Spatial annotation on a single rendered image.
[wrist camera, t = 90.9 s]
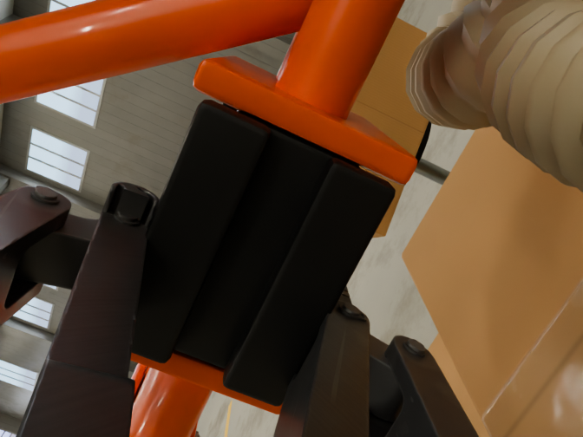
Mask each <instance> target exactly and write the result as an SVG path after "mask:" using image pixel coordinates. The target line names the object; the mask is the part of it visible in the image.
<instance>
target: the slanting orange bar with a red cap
mask: <svg viewBox="0 0 583 437"><path fill-rule="evenodd" d="M312 1H313V0H95V1H92V2H88V3H82V4H78V5H75V6H71V7H68V8H64V9H60V10H54V11H51V12H47V13H43V14H40V15H36V16H30V17H26V18H23V19H19V20H15V21H12V22H8V23H2V24H0V104H3V103H6V102H10V101H16V100H20V99H24V98H28V97H31V96H35V95H41V94H45V93H48V92H52V91H56V90H60V89H64V88H70V87H74V86H77V85H81V84H84V83H89V82H95V81H99V80H102V79H106V78H109V77H113V76H117V75H124V74H127V73H131V72H135V71H138V70H142V69H145V68H152V67H156V66H160V65H163V64H167V63H170V62H177V61H180V60H184V59H188V58H192V57H195V56H199V55H205V54H209V53H213V52H216V51H221V50H224V49H230V48H234V47H238V46H241V45H245V44H248V43H253V42H259V41H263V40H266V39H270V38H273V37H277V36H284V35H288V34H291V33H295V32H299V31H300V29H301V27H302V24H303V22H304V20H305V17H306V15H307V13H308V11H309V8H310V7H311V4H312Z"/></svg>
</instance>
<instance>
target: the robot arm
mask: <svg viewBox="0 0 583 437"><path fill-rule="evenodd" d="M158 202H159V198H158V197H157V196H156V195H155V194H154V193H152V192H150V191H149V190H148V189H146V188H143V187H141V186H137V185H135V184H131V183H128V182H115V183H114V184H112V186H111V188H110V190H109V193H108V196H107V199H106V202H105V204H104V207H103V209H102V213H101V216H100V217H99V219H92V218H83V217H78V216H75V215H72V214H69V210H70V208H71V203H70V201H69V200H68V199H67V198H66V197H65V196H63V195H61V194H60V193H58V192H55V191H53V190H51V189H50V188H48V187H43V186H22V187H19V188H17V189H15V190H13V191H10V192H7V193H5V194H3V195H1V196H0V326H1V325H3V324H4V323H5V322H6V321H7V320H9V319H10V318H11V317H12V316H13V315H15V314H16V313H17V312H18V311H19V310H20V309H21V308H22V307H23V306H24V305H25V304H27V303H28V302H29V301H30V300H31V299H33V298H34V297H35V296H36V295H37V294H39V292H40V290H41V289H42V287H43V285H44V284H47V285H51V286H55V287H60V288H64V289H69V290H72V291H71V293H70V295H69V300H68V301H67V304H66V306H65V309H64V312H63V313H62V318H61V320H60V322H59V324H58V327H57V330H56V333H55V336H54V338H53V341H52V343H51V345H50V348H49V352H48V354H47V356H46V359H45V361H44V364H43V367H42V370H41V372H40V375H39V377H38V379H37V382H36V385H35V388H34V390H33V393H32V396H31V397H30V400H29V404H28V406H27V408H26V411H25V414H24V416H23V419H22V422H21V425H20V427H19V429H18V431H17V434H16V437H129V434H130V427H131V419H132V412H133V404H134V390H135V380H134V379H130V378H128V372H129V365H130V359H131V353H132V347H133V340H134V329H135V323H136V317H137V310H138V304H139V297H140V291H141V280H142V273H143V267H144V261H145V255H146V249H147V238H146V236H145V234H146V232H147V229H148V226H149V224H150V222H151V219H152V217H153V215H154V211H155V209H156V206H157V205H158ZM273 437H479V435H478V434H477V432H476V431H475V429H474V427H473V425H472V423H471V422H470V420H469V418H468V417H467V415H466V413H465V411H464V410H463V408H462V405H461V404H460V402H459V401H458V399H457V398H456V396H455V393H454V392H453V390H452V388H451V387H450V386H449V383H448V381H447V380H446V378H445V376H444V374H443V372H442V371H441V369H440V367H439V366H438V364H437V362H436V360H435V358H434V357H433V356H432V355H431V353H430V352H429V351H428V350H427V349H425V348H424V345H423V344H421V343H420V342H418V341H417V340H415V339H410V338H408V337H407V336H394V337H393V339H392V341H391V342H390V345H388V344H386V343H385V342H382V341H380V340H379V339H377V338H375V337H374V336H373V335H371V334H370V321H369V318H368V317H367V316H366V315H365V314H364V313H363V312H362V311H361V310H360V309H359V308H357V307H356V306H354V305H353V304H352V303H351V300H350V294H349V292H348V289H347V285H346V287H345V289H344V292H343V293H342V295H341V297H340V298H339V300H338V302H337V304H336V306H335V308H334V310H333V311H332V312H331V313H330V314H329V313H327V315H326V317H325V319H324V320H323V322H322V324H321V326H320V328H319V332H318V336H317V338H316V341H315V342H314V344H313V346H312V348H311V351H310V352H309V354H308V356H307V357H306V359H305V362H304V363H303V365H302V367H301V369H300V370H299V372H298V373H297V374H294V376H293V377H292V379H291V382H290V384H289V385H288V387H287V390H286V393H285V398H284V401H283V405H282V408H281V411H280V414H279V418H278V422H277V426H276V428H275V432H274V435H273Z"/></svg>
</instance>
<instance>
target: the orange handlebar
mask: <svg viewBox="0 0 583 437"><path fill-rule="evenodd" d="M404 1H405V0H313V1H312V4H311V7H310V8H309V11H308V13H307V15H306V17H305V20H304V22H303V24H302V27H301V29H300V31H299V32H296V33H295V36H294V37H293V39H292V41H291V45H290V47H289V49H288V51H287V53H286V55H285V59H284V60H283V62H282V65H281V67H280V69H279V71H278V74H277V76H276V79H278V81H277V83H276V86H277V87H278V88H280V89H282V90H284V91H285V92H286V93H288V94H290V95H293V96H295V97H297V98H299V99H300V100H302V101H305V102H307V103H309V104H311V105H312V106H314V107H316V108H319V109H322V110H324V111H325V112H327V113H329V114H333V115H336V116H337V117H339V118H342V119H347V117H348V115H349V113H350V111H351V109H352V107H353V105H354V103H355V101H356V99H357V97H358V94H359V92H360V90H361V88H362V86H363V84H364V82H365V80H366V78H367V76H368V74H369V72H370V70H371V68H372V66H373V64H374V62H375V60H376V59H377V56H378V54H379V52H380V50H381V48H382V46H383V44H384V41H385V39H386V37H387V35H388V34H389V32H390V29H391V27H392V25H393V23H394V22H395V20H396V17H397V15H398V13H399V11H400V9H401V8H402V6H403V3H404ZM146 369H147V370H146ZM145 371H146V372H145ZM144 373H145V374H144ZM142 377H143V378H142ZM131 379H134V380H135V390H134V404H133V412H132V419H131V427H130V434H129V437H200V435H199V432H198V431H196V429H197V426H198V421H199V418H200V416H201V414H202V412H203V410H204V407H205V405H206V403H207V401H208V399H209V397H210V395H211V393H212V392H213V391H212V390H210V389H207V388H203V387H201V386H198V385H196V384H193V383H191V382H187V381H184V380H182V379H180V378H177V377H175V376H172V375H169V374H166V373H163V372H160V371H159V370H156V369H152V368H150V367H147V366H145V365H142V364H139V363H138V364H137V366H136V368H135V371H134V373H133V375H132V378H131Z"/></svg>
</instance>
